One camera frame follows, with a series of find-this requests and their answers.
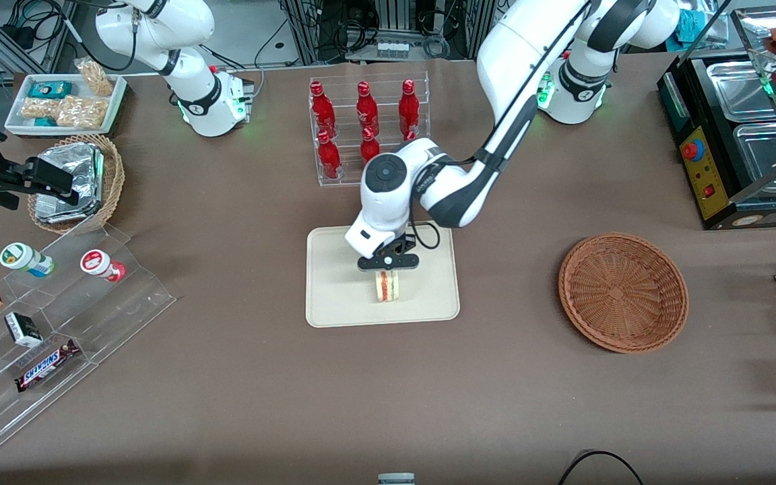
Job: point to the black food warmer cabinet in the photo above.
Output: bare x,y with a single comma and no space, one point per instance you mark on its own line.
698,182

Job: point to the small teal snack pack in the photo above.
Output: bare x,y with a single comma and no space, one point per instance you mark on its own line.
45,122

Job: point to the deep wicker basket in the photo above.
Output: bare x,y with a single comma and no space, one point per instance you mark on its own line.
113,182

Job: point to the clear bag of crackers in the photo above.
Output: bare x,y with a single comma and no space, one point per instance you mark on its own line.
39,108

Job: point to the large clear snack bag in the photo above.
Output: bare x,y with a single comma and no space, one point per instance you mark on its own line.
83,112

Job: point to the beige plastic tray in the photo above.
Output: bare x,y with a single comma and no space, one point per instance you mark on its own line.
334,296

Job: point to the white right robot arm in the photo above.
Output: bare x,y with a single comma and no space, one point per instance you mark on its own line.
192,81

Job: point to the small black white box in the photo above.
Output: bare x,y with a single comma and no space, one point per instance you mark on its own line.
23,329

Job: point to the grey device edge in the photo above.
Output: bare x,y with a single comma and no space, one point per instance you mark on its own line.
396,479

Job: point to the Snickers chocolate bar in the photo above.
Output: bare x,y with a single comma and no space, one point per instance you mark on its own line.
46,366

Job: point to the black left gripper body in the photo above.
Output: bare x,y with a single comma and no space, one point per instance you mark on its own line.
403,241

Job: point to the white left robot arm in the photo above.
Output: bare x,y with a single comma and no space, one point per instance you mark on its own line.
516,54

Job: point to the silver foil wrapped packs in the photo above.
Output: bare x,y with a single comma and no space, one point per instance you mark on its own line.
81,175

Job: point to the round brown wicker basket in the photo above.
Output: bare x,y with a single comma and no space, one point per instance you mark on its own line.
620,293

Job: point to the triangle sandwich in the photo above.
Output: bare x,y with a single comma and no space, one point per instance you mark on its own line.
388,288

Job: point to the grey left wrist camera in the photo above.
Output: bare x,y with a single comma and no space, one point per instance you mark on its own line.
374,263

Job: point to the red lid yogurt cup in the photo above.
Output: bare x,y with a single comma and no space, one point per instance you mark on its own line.
98,263

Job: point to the clear bag of peanuts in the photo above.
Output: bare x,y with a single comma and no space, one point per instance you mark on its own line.
96,77

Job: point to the clear acrylic bottle rack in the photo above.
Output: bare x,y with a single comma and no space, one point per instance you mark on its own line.
347,180

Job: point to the teal snack box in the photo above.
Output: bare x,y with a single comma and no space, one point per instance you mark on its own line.
50,89

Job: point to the green lid yogurt cup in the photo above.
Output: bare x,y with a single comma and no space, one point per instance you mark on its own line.
21,258

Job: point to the clear acrylic stepped shelf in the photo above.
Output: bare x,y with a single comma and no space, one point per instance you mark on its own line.
125,303

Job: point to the teal cloth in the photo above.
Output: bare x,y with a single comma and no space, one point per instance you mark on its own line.
692,27

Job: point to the white rectangular snack tray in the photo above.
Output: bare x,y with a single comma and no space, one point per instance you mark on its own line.
115,101

